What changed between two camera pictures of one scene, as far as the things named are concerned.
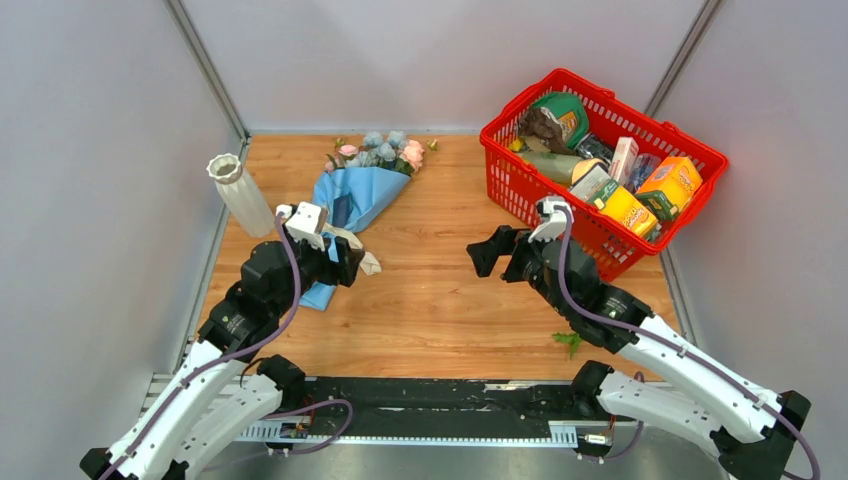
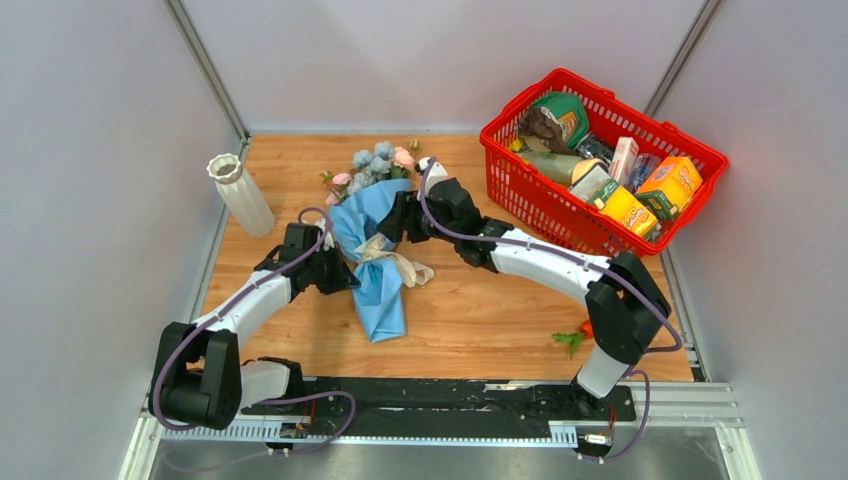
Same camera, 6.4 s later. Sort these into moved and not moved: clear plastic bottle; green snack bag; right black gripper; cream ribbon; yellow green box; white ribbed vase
Moved: right black gripper; cream ribbon
Not moved: clear plastic bottle; green snack bag; yellow green box; white ribbed vase
